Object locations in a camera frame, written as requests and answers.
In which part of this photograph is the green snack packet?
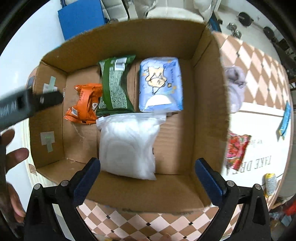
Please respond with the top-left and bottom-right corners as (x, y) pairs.
(95, 55), (136, 117)

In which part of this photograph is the white padded cloth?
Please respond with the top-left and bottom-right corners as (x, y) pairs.
(134, 0), (210, 23)

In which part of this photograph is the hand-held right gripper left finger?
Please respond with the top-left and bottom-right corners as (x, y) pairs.
(23, 158), (101, 241)

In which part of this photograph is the white cotton pad bag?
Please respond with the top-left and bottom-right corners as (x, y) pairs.
(96, 113), (167, 181)

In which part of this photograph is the blue metal frame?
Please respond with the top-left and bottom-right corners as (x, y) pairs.
(208, 11), (223, 32)

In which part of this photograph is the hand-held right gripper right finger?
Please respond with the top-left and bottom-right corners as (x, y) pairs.
(195, 158), (271, 241)

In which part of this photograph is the blue and yellow packet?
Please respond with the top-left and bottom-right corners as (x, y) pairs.
(278, 101), (292, 141)

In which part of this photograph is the silver metal weight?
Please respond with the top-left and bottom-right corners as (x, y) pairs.
(227, 22), (242, 38)

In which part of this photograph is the grey fuzzy cloth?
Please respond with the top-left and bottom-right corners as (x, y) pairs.
(223, 66), (245, 114)

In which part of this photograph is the black weight plate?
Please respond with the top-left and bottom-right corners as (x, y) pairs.
(238, 11), (254, 27)
(263, 26), (276, 39)

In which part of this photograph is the person's left hand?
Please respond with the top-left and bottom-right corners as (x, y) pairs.
(0, 129), (30, 224)

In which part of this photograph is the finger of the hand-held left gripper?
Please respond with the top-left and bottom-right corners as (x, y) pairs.
(30, 91), (64, 114)

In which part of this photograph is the orange snack packet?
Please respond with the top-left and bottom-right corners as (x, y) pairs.
(64, 83), (103, 126)

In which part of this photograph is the light blue tissue pack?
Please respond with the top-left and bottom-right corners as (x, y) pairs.
(138, 57), (184, 113)

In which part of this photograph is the red snack packet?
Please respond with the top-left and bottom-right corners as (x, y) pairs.
(224, 132), (252, 172)

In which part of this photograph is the yellow and silver packet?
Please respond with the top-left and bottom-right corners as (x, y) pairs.
(264, 173), (278, 197)

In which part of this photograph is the blue flat box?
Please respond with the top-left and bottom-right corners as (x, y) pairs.
(58, 0), (107, 41)

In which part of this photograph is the brown cardboard box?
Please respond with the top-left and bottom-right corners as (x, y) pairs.
(28, 19), (231, 214)

